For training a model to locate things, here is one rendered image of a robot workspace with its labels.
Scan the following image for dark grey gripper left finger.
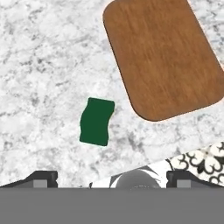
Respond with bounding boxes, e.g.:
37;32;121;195
0;171;59;188

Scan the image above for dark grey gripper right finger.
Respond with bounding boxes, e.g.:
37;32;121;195
165;170;224;189

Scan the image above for brown wooden cutting board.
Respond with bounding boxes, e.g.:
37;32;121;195
102;0;224;123

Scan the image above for dark green sponge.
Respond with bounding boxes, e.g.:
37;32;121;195
79;96;116;147

